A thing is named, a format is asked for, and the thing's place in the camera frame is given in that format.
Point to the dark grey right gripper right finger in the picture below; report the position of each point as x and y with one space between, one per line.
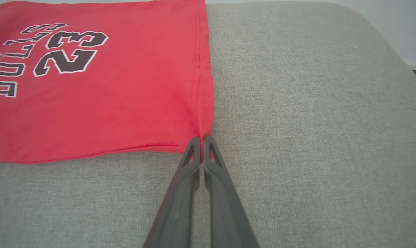
225 213

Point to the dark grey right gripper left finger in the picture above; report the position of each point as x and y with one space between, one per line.
178 206

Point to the red Bulls 23 jersey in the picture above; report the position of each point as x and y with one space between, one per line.
125 103

